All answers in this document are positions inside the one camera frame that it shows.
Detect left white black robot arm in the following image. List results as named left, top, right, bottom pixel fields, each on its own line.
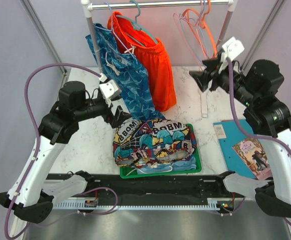
left=0, top=79, right=130, bottom=224

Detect pink illustrated book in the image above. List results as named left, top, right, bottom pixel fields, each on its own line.
left=232, top=137, right=273, bottom=181

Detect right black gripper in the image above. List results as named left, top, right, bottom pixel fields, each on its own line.
left=190, top=55, right=258, bottom=106

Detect pink hanger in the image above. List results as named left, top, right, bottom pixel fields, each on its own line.
left=172, top=13, right=204, bottom=68

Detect lavender hanger holding blue shorts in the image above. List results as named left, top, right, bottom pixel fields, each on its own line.
left=104, top=2, right=136, bottom=59

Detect light blue garment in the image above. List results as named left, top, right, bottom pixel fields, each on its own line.
left=126, top=156, right=197, bottom=176

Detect teal hanger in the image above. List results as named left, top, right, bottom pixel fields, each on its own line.
left=117, top=0, right=159, bottom=44

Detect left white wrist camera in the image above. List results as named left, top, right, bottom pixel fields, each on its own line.
left=98, top=73, right=122, bottom=108

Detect teal blue folder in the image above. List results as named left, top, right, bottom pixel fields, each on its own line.
left=213, top=120, right=255, bottom=179

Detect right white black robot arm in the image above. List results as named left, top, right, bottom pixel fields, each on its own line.
left=189, top=57, right=291, bottom=218

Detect comic print shorts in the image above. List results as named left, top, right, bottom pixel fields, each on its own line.
left=113, top=119, right=197, bottom=169

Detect orange hanger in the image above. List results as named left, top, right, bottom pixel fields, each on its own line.
left=181, top=0, right=219, bottom=60

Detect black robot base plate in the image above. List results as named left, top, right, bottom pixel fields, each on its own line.
left=45, top=169, right=246, bottom=216

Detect white slotted cable duct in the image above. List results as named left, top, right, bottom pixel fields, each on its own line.
left=53, top=197, right=220, bottom=211

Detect blue leaf print shorts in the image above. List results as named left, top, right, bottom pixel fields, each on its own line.
left=94, top=23, right=165, bottom=121

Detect orange shorts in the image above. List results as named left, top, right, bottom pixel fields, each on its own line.
left=107, top=11, right=177, bottom=112

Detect white metal clothes rack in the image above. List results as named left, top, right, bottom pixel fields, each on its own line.
left=80, top=0, right=238, bottom=118

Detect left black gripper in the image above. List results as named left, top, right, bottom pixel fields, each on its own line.
left=74, top=95, right=132, bottom=129

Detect green plastic tray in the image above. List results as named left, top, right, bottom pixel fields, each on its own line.
left=113, top=119, right=202, bottom=179

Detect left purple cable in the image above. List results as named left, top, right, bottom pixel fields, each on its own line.
left=4, top=62, right=104, bottom=239

